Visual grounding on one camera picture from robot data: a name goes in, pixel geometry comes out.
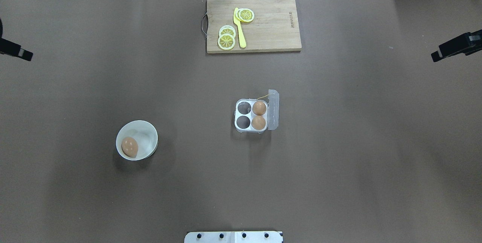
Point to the wooden cutting board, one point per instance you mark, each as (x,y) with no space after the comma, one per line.
(275,27)

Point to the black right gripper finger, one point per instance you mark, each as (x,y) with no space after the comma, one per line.
(466,43)

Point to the brown egg from bowl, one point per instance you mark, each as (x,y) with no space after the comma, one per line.
(130,147)

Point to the white bowl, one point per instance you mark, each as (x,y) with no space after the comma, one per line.
(145,135)

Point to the lemon slice beside knife blade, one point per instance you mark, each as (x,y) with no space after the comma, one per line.
(245,15)

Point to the brown egg in box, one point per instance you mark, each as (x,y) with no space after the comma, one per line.
(259,108)
(258,122)

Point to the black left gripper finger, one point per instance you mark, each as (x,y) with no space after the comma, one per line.
(12,49)

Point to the clear plastic egg box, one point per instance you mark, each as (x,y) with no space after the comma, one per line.
(243,113)

